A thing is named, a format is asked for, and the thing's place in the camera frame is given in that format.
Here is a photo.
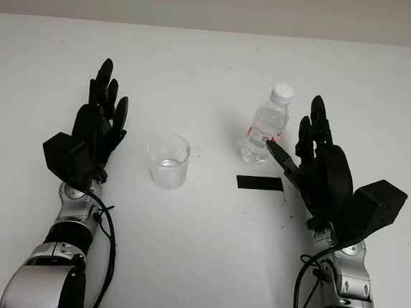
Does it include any clear plastic water bottle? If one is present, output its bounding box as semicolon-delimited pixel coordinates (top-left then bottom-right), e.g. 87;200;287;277
240;80;296;169

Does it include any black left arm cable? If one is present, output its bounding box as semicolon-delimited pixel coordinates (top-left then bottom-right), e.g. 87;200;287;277
78;189;123;308

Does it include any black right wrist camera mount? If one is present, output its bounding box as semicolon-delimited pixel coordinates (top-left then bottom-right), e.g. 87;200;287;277
337;176;410;252

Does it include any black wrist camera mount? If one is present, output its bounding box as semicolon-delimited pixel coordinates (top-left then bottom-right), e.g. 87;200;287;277
337;176;410;252
39;131;99;192

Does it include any black tape strip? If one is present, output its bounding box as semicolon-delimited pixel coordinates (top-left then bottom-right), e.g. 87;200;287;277
235;174;285;193

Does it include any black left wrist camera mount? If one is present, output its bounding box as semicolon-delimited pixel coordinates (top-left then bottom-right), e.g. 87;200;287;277
39;131;99;192

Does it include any clear glass cup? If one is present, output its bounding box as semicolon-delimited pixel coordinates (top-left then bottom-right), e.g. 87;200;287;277
143;131;193;191

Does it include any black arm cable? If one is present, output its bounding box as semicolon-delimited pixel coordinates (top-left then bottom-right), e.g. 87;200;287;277
292;253;331;308
78;189;123;308

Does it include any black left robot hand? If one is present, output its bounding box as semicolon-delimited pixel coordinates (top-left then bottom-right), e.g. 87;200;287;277
66;55;134;188

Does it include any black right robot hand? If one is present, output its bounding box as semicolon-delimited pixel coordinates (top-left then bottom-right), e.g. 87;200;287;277
259;90;363;231

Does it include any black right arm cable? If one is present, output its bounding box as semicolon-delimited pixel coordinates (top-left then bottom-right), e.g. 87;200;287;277
292;253;331;308

